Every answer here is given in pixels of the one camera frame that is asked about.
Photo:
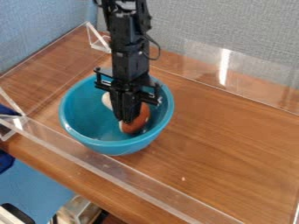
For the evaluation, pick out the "clear acrylic corner bracket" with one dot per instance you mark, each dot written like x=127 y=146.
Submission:
x=98 y=41

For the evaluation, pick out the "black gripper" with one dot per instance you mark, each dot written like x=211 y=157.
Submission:
x=129 y=82

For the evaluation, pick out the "black white device below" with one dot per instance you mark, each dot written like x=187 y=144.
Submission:
x=11 y=215

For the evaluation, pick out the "clear acrylic barrier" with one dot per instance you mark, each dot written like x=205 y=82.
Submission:
x=175 y=202
x=254 y=78

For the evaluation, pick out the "metal table frame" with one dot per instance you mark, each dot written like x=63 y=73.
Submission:
x=78 y=211

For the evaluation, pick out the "clear acrylic left bracket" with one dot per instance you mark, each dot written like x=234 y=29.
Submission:
x=12 y=122

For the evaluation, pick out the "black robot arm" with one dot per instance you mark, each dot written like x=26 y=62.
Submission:
x=129 y=23

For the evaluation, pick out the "clear acrylic back barrier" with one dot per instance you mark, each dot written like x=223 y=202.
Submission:
x=254 y=78

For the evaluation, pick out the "dark blue cloth object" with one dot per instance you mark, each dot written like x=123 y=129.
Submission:
x=6 y=133

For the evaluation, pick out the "blue plastic bowl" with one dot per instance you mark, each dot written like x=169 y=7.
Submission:
x=91 y=124

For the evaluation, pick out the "clear acrylic front barrier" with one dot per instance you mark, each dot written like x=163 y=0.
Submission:
x=175 y=202

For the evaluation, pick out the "brown white toy mushroom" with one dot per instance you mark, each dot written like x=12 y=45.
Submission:
x=135 y=126

